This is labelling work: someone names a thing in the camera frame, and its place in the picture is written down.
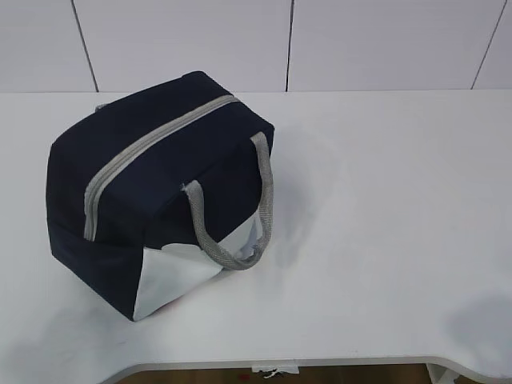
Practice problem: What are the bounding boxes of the white label under table edge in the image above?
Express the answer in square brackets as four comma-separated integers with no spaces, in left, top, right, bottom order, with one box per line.
[251,362,300,379]

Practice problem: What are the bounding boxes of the navy blue lunch bag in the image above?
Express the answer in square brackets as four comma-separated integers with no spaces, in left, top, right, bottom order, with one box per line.
[46,71,274,321]

